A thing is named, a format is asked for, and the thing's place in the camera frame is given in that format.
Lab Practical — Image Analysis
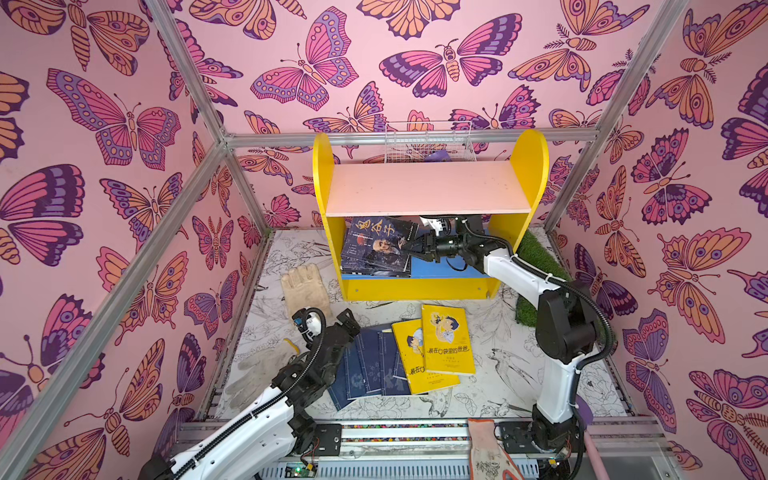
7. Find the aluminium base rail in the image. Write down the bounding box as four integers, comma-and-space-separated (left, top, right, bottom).
170, 417, 686, 479

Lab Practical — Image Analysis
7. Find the patterned red white glove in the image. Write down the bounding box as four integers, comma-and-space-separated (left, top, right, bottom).
467, 419, 524, 480

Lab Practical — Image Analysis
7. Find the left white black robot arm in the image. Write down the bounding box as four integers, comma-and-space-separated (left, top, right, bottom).
139, 307, 360, 479

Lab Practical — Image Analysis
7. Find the yellow pink blue bookshelf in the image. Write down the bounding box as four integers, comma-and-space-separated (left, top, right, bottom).
313, 130, 550, 302

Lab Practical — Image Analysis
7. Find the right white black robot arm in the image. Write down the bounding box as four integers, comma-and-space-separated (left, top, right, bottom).
403, 215, 615, 452

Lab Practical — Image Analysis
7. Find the dark blue thread-bound book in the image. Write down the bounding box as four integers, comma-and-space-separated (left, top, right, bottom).
328, 375, 351, 411

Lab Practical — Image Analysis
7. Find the green circuit board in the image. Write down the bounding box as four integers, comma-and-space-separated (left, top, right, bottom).
283, 462, 317, 479

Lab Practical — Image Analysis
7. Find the beige work glove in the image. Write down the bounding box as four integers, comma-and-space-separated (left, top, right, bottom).
280, 263, 333, 320

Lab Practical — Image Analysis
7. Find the grey knitted glove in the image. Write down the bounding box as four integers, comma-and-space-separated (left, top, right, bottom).
224, 339, 301, 412

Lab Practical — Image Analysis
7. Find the white wire basket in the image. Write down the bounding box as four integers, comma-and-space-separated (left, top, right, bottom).
382, 120, 477, 163

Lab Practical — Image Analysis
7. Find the yellow cartoon book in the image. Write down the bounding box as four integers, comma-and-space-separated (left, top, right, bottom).
422, 305, 476, 376
391, 320, 460, 395

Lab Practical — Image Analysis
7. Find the green artificial grass mat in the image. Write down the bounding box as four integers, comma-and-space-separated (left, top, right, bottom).
516, 229, 571, 328

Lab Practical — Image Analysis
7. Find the purple old man book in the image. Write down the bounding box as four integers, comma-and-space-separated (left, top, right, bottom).
341, 217, 418, 271
341, 257, 411, 278

